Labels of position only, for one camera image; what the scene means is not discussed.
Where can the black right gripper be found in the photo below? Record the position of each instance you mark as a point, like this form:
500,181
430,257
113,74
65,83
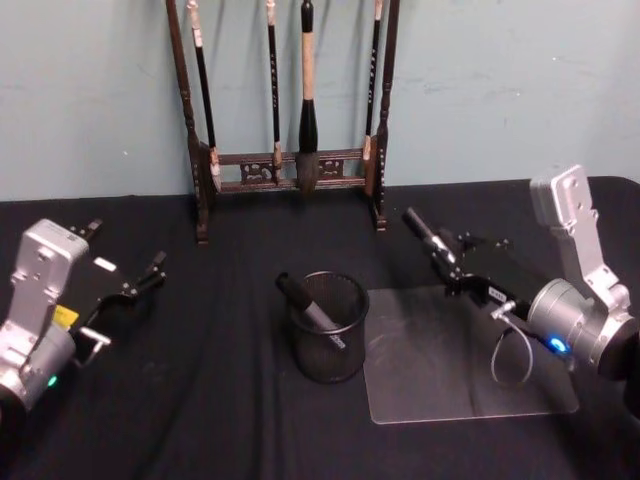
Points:
510,275

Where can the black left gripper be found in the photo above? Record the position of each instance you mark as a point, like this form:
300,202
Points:
102,285

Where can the black and grey marker pen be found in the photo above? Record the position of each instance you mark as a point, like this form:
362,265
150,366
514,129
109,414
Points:
419,224
305,302

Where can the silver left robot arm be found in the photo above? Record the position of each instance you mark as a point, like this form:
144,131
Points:
37,280

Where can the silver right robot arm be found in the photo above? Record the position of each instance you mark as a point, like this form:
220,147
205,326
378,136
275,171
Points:
575,310

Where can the clear plastic board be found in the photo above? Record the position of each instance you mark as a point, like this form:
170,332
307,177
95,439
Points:
430,370

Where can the black mesh pen cup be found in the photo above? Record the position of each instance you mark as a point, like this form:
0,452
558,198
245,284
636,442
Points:
330,350

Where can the dark wooden brush rack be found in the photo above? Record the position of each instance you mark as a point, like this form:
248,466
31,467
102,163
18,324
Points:
287,183

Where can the thin black calligraphy brush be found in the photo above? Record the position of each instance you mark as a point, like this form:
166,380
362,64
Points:
372,85
273,80
204,85

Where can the black table cloth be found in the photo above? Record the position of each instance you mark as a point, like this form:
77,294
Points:
200,425

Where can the large thick calligraphy brush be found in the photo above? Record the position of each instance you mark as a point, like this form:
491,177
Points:
308,125

